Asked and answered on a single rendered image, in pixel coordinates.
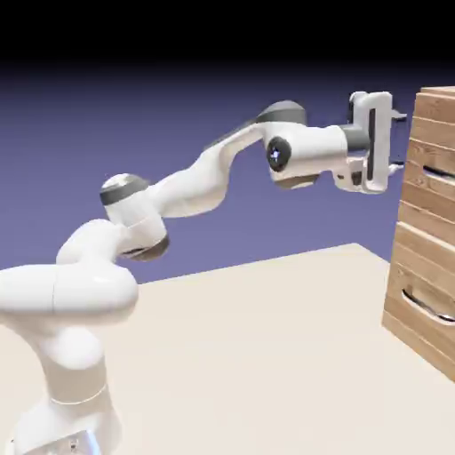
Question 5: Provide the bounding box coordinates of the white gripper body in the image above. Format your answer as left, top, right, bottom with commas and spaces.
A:
348, 91, 395, 196

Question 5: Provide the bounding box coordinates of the light wood cabinet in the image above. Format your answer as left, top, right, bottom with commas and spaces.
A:
381, 84, 455, 384

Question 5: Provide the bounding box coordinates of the curved metal drawer handle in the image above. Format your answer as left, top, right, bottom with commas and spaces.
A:
421, 164, 455, 181
400, 287, 455, 325

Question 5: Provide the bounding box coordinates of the light wood drawer front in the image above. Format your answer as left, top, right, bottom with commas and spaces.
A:
396, 92, 455, 251
381, 222, 455, 384

